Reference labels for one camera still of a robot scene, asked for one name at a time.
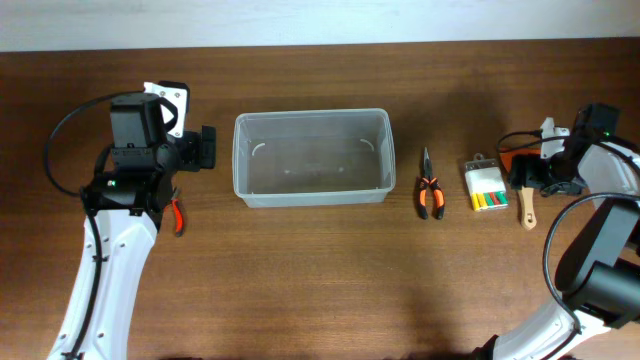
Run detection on clear plastic container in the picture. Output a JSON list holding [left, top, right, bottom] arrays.
[[232, 108, 396, 208]]

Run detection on small red-handled pliers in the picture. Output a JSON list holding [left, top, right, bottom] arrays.
[[171, 188, 185, 237]]

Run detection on orange scraper wooden handle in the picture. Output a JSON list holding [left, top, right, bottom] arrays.
[[499, 148, 540, 230]]

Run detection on clear box coloured tubes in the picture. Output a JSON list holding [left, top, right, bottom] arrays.
[[464, 153, 509, 212]]

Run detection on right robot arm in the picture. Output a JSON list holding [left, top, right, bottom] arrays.
[[471, 103, 639, 360]]

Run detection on orange black long-nose pliers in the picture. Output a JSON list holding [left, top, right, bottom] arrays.
[[418, 148, 445, 220]]

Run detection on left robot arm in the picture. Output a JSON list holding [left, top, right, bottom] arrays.
[[49, 84, 216, 359]]

